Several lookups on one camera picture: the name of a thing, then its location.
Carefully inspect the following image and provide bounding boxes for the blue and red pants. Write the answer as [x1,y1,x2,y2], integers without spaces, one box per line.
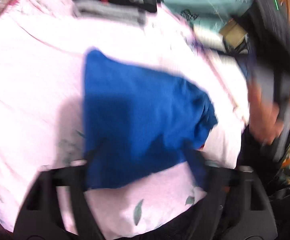
[83,50,217,189]

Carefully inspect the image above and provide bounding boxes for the person's right hand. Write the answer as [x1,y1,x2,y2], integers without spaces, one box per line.
[247,80,284,145]

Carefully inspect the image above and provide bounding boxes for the wooden cabinet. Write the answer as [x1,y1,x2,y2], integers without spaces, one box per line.
[219,20,247,48]

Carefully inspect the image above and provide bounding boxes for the pink floral bed sheet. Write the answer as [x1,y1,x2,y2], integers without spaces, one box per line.
[0,0,249,239]

